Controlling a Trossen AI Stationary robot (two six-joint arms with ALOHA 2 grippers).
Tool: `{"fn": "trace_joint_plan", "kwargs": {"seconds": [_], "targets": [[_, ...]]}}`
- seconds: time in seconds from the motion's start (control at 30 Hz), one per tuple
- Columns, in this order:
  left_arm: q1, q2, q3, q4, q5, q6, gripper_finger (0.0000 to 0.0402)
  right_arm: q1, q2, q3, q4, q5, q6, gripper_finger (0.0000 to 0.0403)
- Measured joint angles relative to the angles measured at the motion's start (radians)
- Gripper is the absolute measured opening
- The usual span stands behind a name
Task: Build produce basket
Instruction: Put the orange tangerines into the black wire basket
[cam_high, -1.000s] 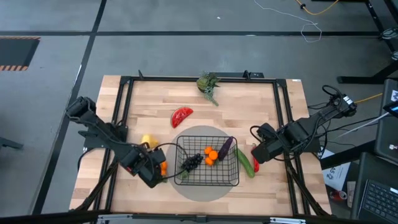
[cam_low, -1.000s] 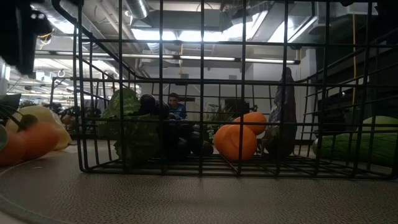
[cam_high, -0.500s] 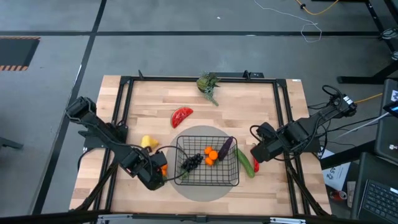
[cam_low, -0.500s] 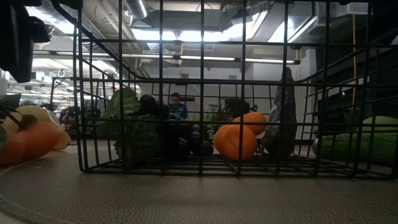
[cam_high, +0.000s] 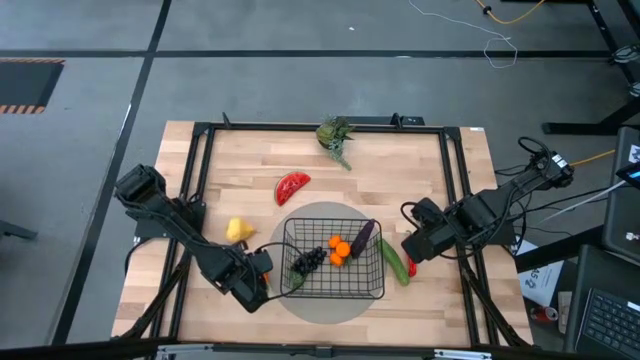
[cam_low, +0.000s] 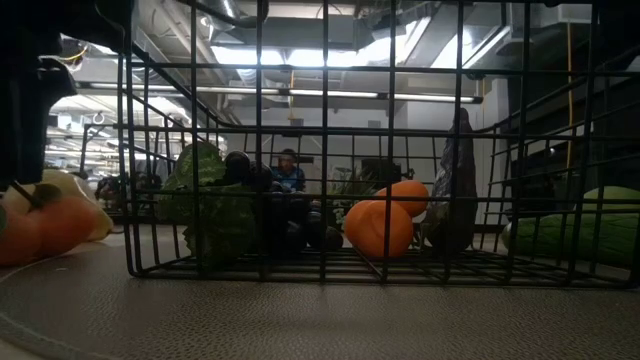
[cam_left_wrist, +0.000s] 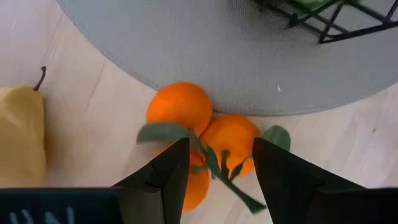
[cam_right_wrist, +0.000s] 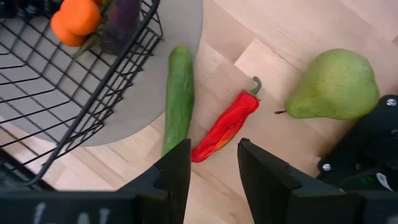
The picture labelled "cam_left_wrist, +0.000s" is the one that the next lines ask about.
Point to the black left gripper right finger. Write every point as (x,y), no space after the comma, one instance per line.
(295,193)

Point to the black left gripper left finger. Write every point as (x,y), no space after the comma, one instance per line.
(169,186)

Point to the yellow pear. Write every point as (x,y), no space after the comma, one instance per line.
(21,140)

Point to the loose dark green leaf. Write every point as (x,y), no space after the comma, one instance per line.
(278,137)

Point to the round grey mat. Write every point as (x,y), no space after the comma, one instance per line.
(217,46)

